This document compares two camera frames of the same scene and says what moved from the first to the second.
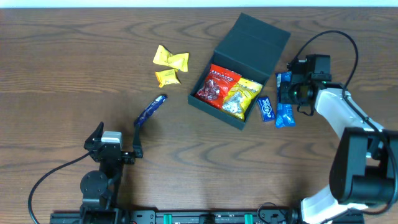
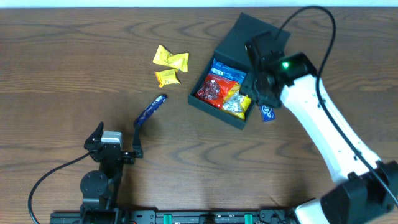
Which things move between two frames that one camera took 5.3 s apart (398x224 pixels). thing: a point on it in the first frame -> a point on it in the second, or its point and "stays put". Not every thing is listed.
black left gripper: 123,155 stays put
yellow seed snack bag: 240,97 stays put
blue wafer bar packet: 285,112 -> 226,71
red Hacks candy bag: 212,89 stays put
